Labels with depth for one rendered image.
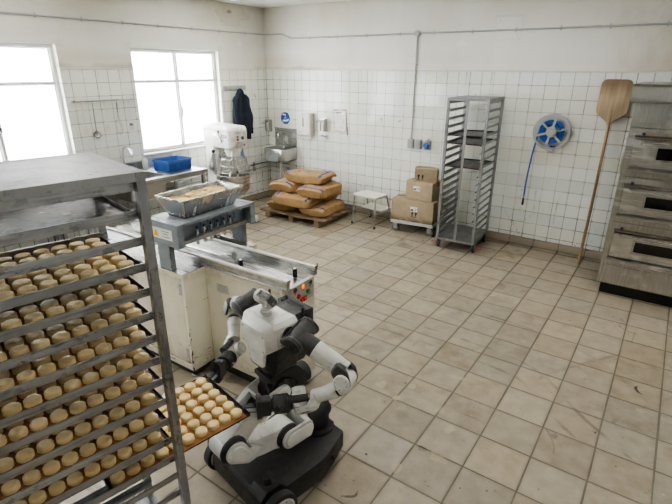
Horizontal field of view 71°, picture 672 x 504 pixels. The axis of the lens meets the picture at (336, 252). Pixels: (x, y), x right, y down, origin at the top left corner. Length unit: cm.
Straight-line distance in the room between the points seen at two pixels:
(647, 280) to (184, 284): 424
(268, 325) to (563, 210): 478
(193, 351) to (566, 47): 500
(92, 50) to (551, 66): 525
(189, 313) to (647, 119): 418
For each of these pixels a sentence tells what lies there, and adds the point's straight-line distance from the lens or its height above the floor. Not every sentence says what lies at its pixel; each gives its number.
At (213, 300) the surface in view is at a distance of 345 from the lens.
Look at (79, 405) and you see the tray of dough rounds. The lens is 187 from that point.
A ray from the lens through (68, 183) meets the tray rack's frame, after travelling 151.
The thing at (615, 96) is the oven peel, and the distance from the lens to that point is 611.
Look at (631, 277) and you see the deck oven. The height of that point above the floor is 23.
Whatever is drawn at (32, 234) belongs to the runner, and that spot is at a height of 168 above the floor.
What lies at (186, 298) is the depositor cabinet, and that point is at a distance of 336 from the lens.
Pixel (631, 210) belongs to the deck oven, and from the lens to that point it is 523.
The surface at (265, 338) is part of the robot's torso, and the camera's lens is 223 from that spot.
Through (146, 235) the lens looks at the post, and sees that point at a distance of 162.
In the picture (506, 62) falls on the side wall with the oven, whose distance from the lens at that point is 639.
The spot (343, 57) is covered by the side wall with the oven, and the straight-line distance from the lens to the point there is 741.
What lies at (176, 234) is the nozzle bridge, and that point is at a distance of 319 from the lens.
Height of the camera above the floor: 211
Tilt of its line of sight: 21 degrees down
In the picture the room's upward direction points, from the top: straight up
